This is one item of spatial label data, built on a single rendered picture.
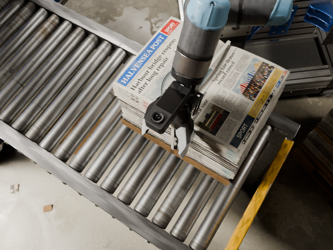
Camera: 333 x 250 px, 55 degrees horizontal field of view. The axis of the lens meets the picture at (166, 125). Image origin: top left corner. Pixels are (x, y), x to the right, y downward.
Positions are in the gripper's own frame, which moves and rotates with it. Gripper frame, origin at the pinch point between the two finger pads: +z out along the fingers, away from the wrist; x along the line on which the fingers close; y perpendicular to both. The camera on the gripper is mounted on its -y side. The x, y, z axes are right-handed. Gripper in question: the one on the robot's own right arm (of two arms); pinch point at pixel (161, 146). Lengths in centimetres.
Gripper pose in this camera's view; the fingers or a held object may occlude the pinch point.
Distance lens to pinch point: 76.8
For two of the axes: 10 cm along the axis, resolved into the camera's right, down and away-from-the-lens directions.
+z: -2.4, 7.7, 6.0
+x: -8.3, -4.8, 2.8
